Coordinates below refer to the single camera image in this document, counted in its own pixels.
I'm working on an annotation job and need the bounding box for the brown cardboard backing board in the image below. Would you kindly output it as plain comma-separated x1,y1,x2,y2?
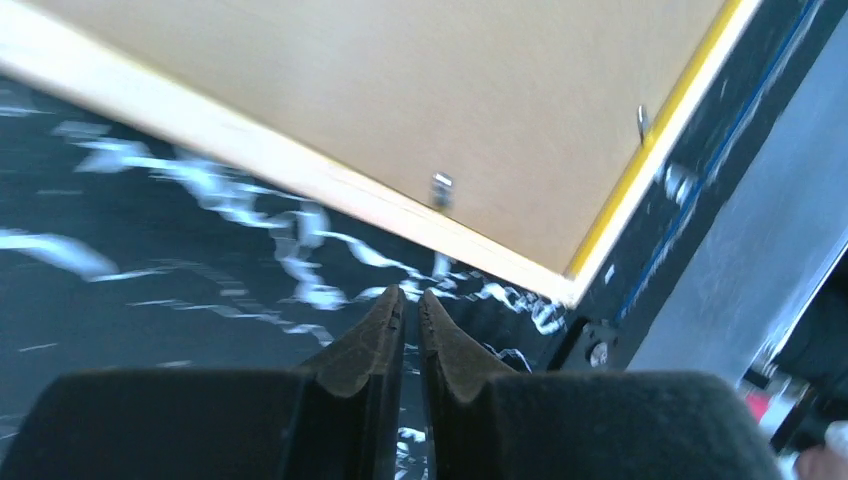
43,1,721,272

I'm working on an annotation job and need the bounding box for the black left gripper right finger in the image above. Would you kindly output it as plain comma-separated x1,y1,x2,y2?
419,292,780,479

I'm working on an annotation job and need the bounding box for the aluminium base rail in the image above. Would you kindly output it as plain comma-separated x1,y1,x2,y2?
546,1,847,384

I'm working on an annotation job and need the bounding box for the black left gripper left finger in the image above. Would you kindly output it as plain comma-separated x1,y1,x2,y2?
1,286,405,479

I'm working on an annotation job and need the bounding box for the silver frame turn clip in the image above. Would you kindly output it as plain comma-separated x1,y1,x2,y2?
431,172,454,211

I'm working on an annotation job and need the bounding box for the yellow wooden picture frame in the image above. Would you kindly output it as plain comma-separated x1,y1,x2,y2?
1,1,759,306

